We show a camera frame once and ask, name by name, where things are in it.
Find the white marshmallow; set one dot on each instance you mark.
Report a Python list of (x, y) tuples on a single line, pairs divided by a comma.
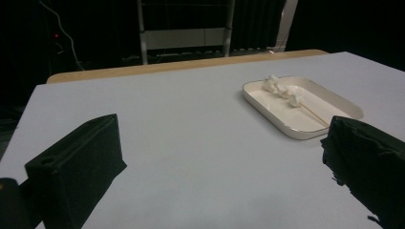
[(270, 84), (282, 90), (295, 99)]

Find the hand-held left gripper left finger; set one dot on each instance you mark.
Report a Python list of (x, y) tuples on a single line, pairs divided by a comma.
[(73, 171)]

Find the grey metal stand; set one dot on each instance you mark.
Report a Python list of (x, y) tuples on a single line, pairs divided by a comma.
[(181, 38)]

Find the white rectangular tray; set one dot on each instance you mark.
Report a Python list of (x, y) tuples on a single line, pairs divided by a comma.
[(280, 111)]

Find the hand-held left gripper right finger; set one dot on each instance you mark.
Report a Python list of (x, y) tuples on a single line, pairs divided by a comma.
[(369, 165)]

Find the pale blue table mat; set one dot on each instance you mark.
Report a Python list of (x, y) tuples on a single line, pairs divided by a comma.
[(191, 127)]

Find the thin wooden skewer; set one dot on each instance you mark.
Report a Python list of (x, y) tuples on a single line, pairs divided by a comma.
[(315, 115)]

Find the wooden board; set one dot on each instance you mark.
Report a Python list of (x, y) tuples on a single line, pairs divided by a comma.
[(159, 67)]

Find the white metal post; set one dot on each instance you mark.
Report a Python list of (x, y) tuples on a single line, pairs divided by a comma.
[(286, 25)]

